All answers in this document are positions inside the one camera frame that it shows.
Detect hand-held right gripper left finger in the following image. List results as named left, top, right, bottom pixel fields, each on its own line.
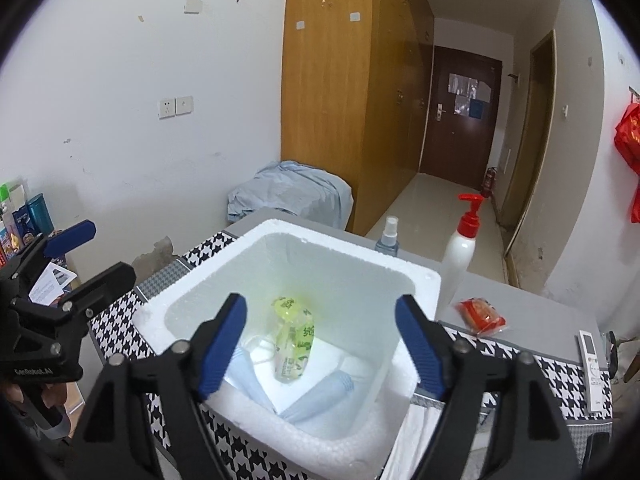
left=70, top=292, right=248, bottom=480

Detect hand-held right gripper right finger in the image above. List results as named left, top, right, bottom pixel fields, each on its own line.
left=394, top=294, right=581, bottom=480

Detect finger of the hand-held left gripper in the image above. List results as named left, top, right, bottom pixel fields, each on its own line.
left=5, top=219, right=97, bottom=303
left=57, top=261, right=137, bottom=323

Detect white foam tube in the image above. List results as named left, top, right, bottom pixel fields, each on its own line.
left=227, top=347, right=276, bottom=413
left=280, top=370, right=355, bottom=423

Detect white foam box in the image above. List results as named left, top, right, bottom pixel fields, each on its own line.
left=132, top=217, right=442, bottom=480

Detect blue cylindrical can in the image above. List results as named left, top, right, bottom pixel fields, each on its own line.
left=26, top=194, right=53, bottom=236

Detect white paper leaflet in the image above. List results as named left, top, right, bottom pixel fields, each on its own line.
left=29, top=263, right=77, bottom=306

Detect blue printed box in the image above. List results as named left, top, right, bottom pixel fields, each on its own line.
left=0, top=210, right=37, bottom=263

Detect red snack packet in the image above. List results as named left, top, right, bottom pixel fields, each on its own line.
left=452, top=297, right=510, bottom=337

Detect clear plastic bag green print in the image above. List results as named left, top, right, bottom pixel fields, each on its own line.
left=271, top=296, right=315, bottom=383

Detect green white carton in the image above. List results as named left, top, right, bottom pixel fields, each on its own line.
left=0, top=181, right=28, bottom=221

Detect white flat sheet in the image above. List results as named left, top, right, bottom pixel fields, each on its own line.
left=250, top=337, right=373, bottom=413

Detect white bottle red pump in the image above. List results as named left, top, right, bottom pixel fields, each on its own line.
left=440, top=193, right=485, bottom=311

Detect clear blue spray bottle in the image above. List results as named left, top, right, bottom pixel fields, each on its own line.
left=375, top=216, right=402, bottom=256

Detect houndstooth tablecloth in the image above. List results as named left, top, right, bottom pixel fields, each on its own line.
left=87, top=230, right=613, bottom=480

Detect blue grey cloth pile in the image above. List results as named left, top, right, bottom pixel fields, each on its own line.
left=227, top=161, right=353, bottom=233

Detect white remote control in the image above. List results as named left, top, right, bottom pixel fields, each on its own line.
left=578, top=329, right=612, bottom=413

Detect dark brown door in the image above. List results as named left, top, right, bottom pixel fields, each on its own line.
left=419, top=45, right=502, bottom=191

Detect wooden side door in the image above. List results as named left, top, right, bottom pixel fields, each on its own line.
left=500, top=30, right=557, bottom=231

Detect wooden wardrobe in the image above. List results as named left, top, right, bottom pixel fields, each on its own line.
left=281, top=0, right=435, bottom=241

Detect taped paper notices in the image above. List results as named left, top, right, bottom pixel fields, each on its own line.
left=448, top=74, right=491, bottom=118

